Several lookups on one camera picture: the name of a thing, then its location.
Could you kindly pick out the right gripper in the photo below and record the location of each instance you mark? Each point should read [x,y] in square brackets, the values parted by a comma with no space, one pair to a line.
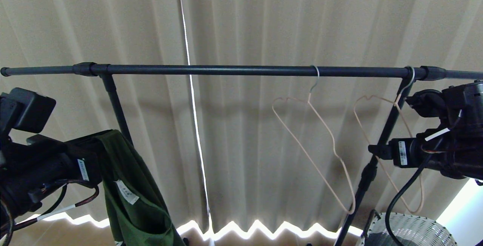
[422,155]

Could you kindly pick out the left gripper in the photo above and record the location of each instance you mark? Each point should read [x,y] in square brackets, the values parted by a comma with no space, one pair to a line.
[49,170]

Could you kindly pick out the pink clothes hanger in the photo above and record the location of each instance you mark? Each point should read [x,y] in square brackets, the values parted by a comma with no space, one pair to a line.
[320,120]
[383,100]

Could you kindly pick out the green shirt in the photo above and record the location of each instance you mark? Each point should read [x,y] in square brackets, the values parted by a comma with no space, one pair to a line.
[132,200]

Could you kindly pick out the white laundry basket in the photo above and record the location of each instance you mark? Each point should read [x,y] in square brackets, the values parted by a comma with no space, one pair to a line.
[415,227]

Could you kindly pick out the black clothes rack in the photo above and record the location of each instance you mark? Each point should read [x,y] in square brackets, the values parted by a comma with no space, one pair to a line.
[245,70]

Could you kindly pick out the beige curtain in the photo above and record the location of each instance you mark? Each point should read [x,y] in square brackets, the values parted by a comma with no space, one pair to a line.
[245,12]

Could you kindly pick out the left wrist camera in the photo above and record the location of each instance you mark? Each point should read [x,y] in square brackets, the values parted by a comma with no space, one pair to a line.
[30,110]

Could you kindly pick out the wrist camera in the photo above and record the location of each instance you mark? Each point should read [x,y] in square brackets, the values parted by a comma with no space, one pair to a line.
[460,102]
[30,110]

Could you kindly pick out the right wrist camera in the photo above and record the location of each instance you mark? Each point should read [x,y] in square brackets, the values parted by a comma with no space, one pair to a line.
[460,102]

